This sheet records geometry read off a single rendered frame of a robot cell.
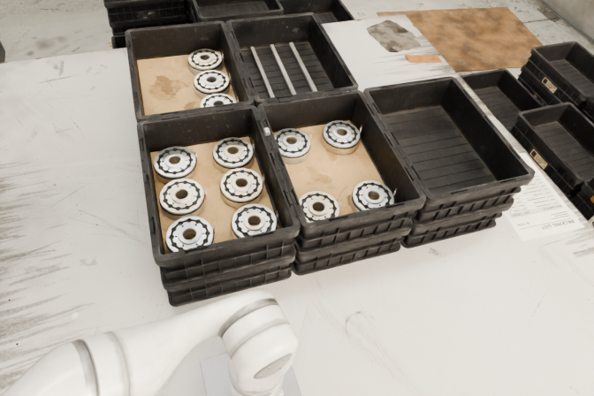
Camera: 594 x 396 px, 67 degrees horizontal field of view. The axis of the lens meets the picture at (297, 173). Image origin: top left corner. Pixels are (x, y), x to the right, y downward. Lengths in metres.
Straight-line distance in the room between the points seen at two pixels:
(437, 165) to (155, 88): 0.84
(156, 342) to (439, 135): 1.02
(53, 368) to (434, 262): 0.94
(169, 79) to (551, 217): 1.20
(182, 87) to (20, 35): 2.08
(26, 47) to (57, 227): 2.07
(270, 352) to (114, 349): 0.19
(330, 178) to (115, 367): 0.77
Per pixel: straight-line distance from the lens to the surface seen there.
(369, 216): 0.98
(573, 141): 2.35
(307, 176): 1.15
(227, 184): 1.08
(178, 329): 0.57
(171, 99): 1.36
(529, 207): 1.48
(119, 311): 1.14
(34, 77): 1.76
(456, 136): 1.38
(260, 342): 0.61
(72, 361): 0.53
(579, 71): 2.84
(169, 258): 0.91
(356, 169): 1.19
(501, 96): 2.61
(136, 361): 0.54
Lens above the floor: 1.71
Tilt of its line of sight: 50 degrees down
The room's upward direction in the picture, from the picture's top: 7 degrees clockwise
